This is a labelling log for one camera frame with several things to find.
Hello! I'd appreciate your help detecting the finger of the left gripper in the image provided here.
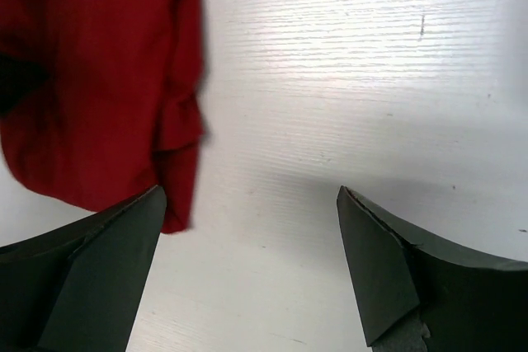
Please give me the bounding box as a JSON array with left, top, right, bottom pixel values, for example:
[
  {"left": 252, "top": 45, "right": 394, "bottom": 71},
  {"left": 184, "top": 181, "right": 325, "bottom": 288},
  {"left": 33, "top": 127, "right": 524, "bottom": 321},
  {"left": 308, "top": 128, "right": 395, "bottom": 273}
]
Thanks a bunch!
[{"left": 0, "top": 54, "right": 49, "bottom": 115}]

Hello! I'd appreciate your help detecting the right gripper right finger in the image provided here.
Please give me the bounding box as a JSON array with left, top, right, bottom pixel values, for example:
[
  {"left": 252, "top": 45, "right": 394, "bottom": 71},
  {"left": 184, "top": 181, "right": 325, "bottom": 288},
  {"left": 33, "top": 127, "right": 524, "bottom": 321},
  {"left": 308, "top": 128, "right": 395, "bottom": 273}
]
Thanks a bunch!
[{"left": 337, "top": 187, "right": 527, "bottom": 351}]

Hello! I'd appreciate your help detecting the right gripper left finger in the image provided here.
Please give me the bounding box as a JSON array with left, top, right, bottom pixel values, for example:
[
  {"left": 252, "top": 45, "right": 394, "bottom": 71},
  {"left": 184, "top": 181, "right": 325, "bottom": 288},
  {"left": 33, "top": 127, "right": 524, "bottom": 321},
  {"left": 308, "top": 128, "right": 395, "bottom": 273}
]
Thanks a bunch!
[{"left": 1, "top": 186, "right": 166, "bottom": 352}]

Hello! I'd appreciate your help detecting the red t shirt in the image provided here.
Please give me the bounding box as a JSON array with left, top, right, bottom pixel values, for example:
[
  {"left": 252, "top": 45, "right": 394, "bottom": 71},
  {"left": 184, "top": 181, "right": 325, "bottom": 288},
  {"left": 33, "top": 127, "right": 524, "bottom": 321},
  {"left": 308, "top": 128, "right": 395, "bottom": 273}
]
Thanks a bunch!
[{"left": 1, "top": 0, "right": 204, "bottom": 234}]

